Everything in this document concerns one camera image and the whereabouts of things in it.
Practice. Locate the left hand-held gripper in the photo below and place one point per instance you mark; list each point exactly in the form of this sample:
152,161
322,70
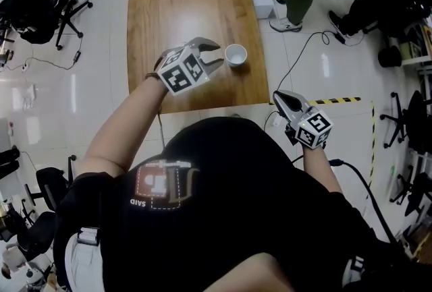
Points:
179,73

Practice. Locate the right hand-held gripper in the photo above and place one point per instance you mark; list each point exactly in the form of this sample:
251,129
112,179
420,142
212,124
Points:
308,127

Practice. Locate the white cup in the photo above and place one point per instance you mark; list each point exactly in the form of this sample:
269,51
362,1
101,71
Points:
236,55

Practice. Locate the person's left forearm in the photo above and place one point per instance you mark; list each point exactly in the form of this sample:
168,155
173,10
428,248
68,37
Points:
125,129

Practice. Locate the person's right forearm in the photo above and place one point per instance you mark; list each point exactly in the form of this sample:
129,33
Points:
319,169

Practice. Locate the white power plug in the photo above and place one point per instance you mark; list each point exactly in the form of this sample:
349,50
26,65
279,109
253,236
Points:
277,120

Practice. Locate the yellow black hazard tape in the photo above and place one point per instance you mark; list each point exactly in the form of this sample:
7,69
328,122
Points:
332,100
372,142

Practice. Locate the dark wristband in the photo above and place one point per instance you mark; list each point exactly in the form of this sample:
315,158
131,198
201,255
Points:
152,76

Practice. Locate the black power adapter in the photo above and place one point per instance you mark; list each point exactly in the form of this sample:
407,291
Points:
339,38

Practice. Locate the black office chair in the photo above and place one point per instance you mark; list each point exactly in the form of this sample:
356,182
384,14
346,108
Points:
33,233
416,191
410,118
50,184
64,19

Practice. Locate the person's black printed shirt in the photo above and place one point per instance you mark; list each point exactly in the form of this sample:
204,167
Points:
216,216

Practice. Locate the white shelf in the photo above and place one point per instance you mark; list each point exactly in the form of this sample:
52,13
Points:
416,44

